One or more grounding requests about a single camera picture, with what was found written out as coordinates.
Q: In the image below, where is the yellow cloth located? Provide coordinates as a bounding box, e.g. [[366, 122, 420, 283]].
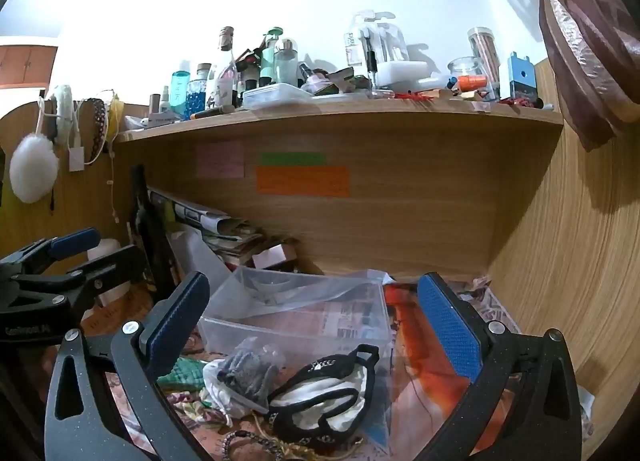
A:
[[107, 91, 126, 142]]

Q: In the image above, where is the clear blister pack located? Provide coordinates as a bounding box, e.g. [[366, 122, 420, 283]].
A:
[[344, 10, 411, 74]]

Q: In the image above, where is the orange poster sheet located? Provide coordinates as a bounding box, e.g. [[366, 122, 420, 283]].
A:
[[382, 281, 521, 442]]

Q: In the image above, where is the orange sticky note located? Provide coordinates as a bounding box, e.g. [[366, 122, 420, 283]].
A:
[[256, 165, 351, 198]]

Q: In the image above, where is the corked clear glass bottle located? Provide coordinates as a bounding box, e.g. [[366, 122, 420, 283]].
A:
[[215, 26, 238, 84]]

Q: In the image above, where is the white charger with cable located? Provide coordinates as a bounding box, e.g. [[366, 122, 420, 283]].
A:
[[37, 97, 87, 173]]

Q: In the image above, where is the brown marker pen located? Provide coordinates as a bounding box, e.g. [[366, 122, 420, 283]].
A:
[[190, 104, 237, 121]]

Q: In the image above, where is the wooden shelf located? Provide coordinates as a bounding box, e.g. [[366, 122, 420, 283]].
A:
[[114, 91, 566, 282]]

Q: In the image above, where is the white printed mug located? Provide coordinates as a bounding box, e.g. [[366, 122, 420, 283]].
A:
[[206, 76, 236, 109]]

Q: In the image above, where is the glass jar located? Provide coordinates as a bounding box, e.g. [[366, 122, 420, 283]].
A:
[[446, 56, 483, 87]]

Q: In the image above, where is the green scrunchie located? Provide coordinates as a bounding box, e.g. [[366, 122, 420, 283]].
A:
[[157, 358, 208, 392]]

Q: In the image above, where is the clear plastic container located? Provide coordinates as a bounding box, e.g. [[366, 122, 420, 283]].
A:
[[197, 265, 397, 394]]

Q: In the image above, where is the clear bottle with silver cap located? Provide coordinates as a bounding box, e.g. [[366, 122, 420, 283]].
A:
[[272, 38, 301, 88]]

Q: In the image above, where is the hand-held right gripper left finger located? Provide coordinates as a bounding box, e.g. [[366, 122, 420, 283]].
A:
[[44, 270, 211, 461]]

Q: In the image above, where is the pink sticky note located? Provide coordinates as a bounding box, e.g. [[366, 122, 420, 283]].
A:
[[196, 141, 246, 179]]

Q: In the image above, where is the green sticky note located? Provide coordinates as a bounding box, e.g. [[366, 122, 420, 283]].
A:
[[260, 152, 327, 167]]

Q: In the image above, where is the blue plastic box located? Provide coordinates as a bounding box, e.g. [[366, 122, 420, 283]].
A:
[[507, 52, 540, 103]]

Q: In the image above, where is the small cardboard box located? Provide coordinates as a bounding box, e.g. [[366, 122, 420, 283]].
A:
[[251, 243, 299, 271]]

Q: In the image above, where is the brown hanging bag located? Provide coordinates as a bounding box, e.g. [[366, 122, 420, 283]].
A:
[[447, 0, 640, 152]]

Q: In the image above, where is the green pump bottle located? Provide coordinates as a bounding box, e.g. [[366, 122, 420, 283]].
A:
[[261, 28, 283, 88]]

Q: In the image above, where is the blue liquid bottle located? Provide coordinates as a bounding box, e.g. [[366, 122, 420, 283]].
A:
[[169, 70, 192, 118]]

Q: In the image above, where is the beaded bracelet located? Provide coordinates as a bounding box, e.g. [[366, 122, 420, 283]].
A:
[[222, 428, 301, 461]]

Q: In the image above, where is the clear bag of grey ties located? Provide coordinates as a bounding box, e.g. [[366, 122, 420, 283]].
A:
[[202, 336, 290, 414]]

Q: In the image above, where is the wooden wall cabinet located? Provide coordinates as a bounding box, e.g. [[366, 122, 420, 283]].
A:
[[0, 44, 56, 91]]

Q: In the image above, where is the newspaper print paper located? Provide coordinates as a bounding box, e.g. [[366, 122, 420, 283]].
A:
[[467, 275, 522, 337]]

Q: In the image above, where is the white paper box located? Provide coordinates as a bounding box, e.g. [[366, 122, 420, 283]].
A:
[[141, 111, 184, 128]]

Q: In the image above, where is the white fluffy puff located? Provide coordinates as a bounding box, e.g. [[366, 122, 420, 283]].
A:
[[9, 134, 60, 204]]

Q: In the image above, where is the pile of newspapers and books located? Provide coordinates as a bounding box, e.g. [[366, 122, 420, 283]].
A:
[[145, 184, 266, 267]]

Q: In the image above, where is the beaded headband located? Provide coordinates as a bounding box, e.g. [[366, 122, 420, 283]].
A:
[[82, 98, 110, 165]]

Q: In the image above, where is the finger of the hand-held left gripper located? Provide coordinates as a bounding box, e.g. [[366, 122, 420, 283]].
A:
[[0, 228, 102, 287], [12, 243, 148, 314]]

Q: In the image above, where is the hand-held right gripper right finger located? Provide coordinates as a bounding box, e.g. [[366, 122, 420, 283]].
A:
[[416, 272, 583, 461]]

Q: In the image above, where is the white foam box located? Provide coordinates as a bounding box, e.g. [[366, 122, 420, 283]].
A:
[[376, 60, 441, 91]]

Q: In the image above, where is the floral scrunchie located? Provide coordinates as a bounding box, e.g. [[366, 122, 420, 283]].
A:
[[170, 388, 236, 428]]

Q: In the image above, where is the dark glass bottle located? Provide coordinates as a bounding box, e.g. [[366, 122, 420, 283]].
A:
[[129, 164, 173, 292]]

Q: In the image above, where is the blue beads bottle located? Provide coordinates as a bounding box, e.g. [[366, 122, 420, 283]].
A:
[[185, 64, 212, 120]]

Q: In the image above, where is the clear lidded plastic box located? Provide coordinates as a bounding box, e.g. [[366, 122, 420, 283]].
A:
[[241, 82, 315, 111]]

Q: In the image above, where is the clear tube of pencils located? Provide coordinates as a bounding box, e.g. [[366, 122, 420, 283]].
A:
[[467, 27, 502, 99]]

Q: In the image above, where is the white fluffy band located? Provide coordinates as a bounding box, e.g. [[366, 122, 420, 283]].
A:
[[51, 84, 75, 146]]

